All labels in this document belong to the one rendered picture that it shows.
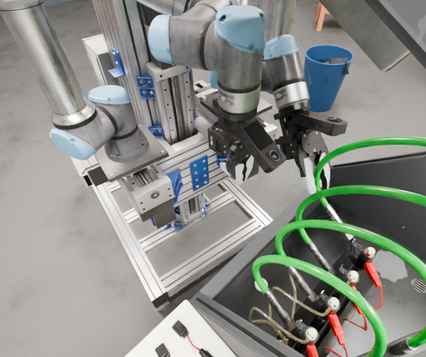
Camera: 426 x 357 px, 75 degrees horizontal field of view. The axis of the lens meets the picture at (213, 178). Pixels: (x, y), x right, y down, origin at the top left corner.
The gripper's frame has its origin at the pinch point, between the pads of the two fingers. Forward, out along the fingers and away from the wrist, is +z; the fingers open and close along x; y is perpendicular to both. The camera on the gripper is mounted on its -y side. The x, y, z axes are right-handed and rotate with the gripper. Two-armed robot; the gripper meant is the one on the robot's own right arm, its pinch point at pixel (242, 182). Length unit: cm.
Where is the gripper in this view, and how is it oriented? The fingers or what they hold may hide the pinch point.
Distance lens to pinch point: 64.9
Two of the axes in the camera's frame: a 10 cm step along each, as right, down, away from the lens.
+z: 0.4, 6.8, 7.3
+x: -7.2, 5.3, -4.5
